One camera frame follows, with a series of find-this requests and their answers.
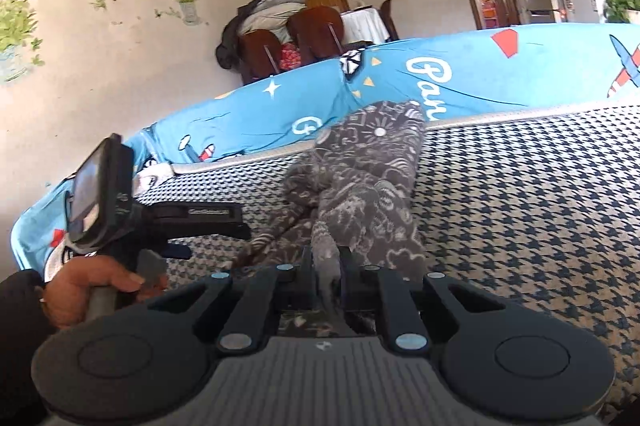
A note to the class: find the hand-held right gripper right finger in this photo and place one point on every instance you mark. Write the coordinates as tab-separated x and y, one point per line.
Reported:
350	286

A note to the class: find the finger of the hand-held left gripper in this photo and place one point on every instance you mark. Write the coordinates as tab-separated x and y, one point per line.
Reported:
180	251
215	232

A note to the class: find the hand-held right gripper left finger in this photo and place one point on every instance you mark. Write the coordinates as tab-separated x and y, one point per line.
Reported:
306	281

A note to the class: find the grey patterned zip jacket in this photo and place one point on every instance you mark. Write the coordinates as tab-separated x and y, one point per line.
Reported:
370	186

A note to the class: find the person's left forearm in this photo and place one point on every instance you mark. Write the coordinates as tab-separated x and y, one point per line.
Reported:
20	356

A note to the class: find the person's left hand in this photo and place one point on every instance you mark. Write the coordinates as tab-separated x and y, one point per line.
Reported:
75	286

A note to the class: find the wooden chair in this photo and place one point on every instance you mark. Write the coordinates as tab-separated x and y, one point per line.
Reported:
315	35
260	55
389	20

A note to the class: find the red floral cloth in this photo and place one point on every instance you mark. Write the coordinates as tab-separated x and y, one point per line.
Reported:
289	56

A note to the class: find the houndstooth sofa seat cover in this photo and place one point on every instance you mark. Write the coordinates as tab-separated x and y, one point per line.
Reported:
525	206

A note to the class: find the light grey coat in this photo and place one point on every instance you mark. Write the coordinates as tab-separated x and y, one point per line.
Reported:
272	13

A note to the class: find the table with white tablecloth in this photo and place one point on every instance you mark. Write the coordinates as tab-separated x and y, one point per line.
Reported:
365	25

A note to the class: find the blue printed sofa cover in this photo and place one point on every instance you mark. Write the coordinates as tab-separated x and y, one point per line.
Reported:
500	70

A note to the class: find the pink drawer unit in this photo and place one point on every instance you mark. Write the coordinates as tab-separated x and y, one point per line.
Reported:
490	10

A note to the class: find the white chest freezer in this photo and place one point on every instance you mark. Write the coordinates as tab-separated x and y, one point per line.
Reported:
582	3

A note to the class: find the green plant wall sticker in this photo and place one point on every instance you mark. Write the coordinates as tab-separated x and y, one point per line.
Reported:
15	30

